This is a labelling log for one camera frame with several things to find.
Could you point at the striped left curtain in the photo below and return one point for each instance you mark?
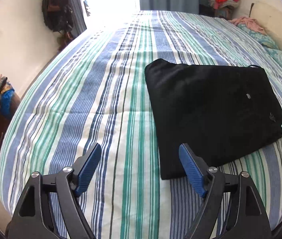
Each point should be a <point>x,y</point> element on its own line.
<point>78,17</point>

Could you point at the hanging dark bags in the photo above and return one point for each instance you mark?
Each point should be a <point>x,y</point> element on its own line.
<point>57,15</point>

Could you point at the colourful clothes pile left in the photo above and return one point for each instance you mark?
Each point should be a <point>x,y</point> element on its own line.
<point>6,95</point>

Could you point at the red clothes pile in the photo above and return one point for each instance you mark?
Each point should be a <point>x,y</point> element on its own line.
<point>218,4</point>

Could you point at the black pants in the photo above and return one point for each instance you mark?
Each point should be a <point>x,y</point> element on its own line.
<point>222,112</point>

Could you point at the striped blue green bedsheet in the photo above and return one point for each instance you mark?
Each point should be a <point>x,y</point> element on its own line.
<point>95,91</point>

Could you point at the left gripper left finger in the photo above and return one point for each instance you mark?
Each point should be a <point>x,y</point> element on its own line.
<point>48,197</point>

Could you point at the pink cloth on bed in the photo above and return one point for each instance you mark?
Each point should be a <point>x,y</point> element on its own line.
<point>249,23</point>

